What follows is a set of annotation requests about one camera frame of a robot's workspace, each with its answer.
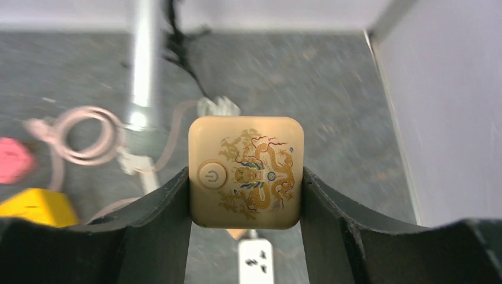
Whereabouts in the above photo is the yellow cube adapter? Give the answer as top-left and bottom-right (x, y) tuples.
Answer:
(1, 188), (79, 228)

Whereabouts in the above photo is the pink cube adapter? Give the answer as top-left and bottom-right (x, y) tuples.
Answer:
(1, 137), (35, 185)

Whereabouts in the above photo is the white coiled cable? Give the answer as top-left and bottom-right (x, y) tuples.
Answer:
(197, 96), (241, 117)

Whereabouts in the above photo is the silver microphone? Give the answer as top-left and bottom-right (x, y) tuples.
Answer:
(124, 0), (166, 157)

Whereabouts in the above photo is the white small power strip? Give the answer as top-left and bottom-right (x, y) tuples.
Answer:
(238, 238), (275, 284)

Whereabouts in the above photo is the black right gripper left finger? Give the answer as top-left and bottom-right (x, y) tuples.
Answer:
(1, 169), (192, 283)

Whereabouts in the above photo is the brown wooden block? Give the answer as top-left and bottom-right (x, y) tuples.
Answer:
(226, 229), (247, 240)

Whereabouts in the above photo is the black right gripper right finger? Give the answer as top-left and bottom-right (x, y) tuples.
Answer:
(300, 169), (501, 283)

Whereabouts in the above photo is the beige patterned cube socket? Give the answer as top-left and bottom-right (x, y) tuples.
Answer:
(188, 116), (304, 230)

